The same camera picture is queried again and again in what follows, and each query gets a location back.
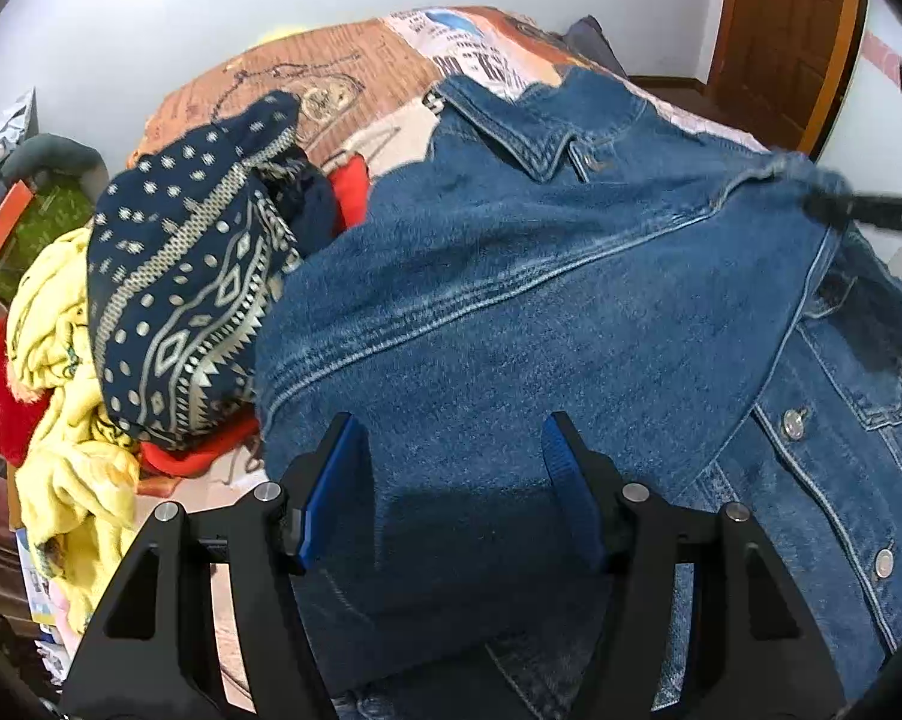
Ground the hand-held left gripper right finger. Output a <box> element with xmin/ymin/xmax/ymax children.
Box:
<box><xmin>541</xmin><ymin>411</ymin><xmax>849</xmax><ymax>720</ymax></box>

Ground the grey pillow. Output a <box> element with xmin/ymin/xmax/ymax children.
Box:
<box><xmin>563</xmin><ymin>15</ymin><xmax>629</xmax><ymax>80</ymax></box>

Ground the grey rounded cushion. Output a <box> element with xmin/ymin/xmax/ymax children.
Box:
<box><xmin>1</xmin><ymin>133</ymin><xmax>109</xmax><ymax>178</ymax></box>

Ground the printed blanket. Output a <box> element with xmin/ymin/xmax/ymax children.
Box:
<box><xmin>125</xmin><ymin>6</ymin><xmax>771</xmax><ymax>698</ymax></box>

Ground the pile of printed papers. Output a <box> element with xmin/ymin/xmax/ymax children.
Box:
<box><xmin>14</xmin><ymin>529</ymin><xmax>81</xmax><ymax>680</ymax></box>

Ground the orange flat box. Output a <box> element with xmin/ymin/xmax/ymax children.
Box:
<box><xmin>0</xmin><ymin>180</ymin><xmax>38</xmax><ymax>265</ymax></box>

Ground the brown wooden door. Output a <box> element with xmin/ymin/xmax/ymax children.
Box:
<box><xmin>706</xmin><ymin>0</ymin><xmax>870</xmax><ymax>160</ymax></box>

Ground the yellow cloth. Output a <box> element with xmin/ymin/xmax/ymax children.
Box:
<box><xmin>5</xmin><ymin>227</ymin><xmax>142</xmax><ymax>635</ymax></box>

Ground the red fuzzy cloth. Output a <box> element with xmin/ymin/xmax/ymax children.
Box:
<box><xmin>0</xmin><ymin>315</ymin><xmax>53</xmax><ymax>467</ymax></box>

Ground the navy patterned garment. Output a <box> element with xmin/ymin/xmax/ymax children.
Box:
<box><xmin>86</xmin><ymin>90</ymin><xmax>309</xmax><ymax>451</ymax></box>

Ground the red garment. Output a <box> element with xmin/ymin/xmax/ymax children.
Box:
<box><xmin>137</xmin><ymin>152</ymin><xmax>375</xmax><ymax>479</ymax></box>

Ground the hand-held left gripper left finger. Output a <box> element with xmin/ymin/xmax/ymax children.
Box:
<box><xmin>59</xmin><ymin>412</ymin><xmax>369</xmax><ymax>720</ymax></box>

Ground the blue denim jacket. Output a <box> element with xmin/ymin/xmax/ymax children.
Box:
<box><xmin>252</xmin><ymin>64</ymin><xmax>902</xmax><ymax>720</ymax></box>

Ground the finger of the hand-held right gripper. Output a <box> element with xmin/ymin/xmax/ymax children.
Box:
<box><xmin>799</xmin><ymin>178</ymin><xmax>902</xmax><ymax>242</ymax></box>

